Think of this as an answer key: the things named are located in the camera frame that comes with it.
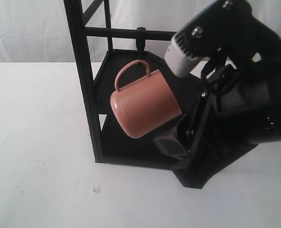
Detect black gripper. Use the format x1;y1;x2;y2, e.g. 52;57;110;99
153;61;273;159

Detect pink ceramic mug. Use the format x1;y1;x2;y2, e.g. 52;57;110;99
110;60;182;139

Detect black metal mug rack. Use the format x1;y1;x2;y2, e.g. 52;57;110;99
64;0;254;189

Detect black rack hook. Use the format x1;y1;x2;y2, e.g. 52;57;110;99
136;27;146;60

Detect white backdrop curtain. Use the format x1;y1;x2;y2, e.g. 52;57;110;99
0;0;281;62

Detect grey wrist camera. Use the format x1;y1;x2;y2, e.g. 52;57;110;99
164;16;219;78

